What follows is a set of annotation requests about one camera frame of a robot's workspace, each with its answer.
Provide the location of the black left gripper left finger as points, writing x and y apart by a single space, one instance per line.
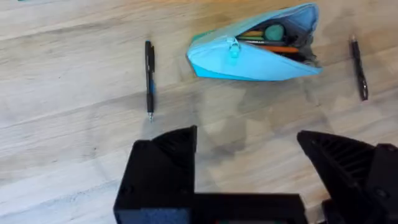
161 174

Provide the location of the light blue zip bag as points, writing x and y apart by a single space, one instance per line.
248 59

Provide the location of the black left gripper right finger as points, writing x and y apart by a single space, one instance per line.
351 174

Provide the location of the black pen with blue band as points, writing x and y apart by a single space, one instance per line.
150 77

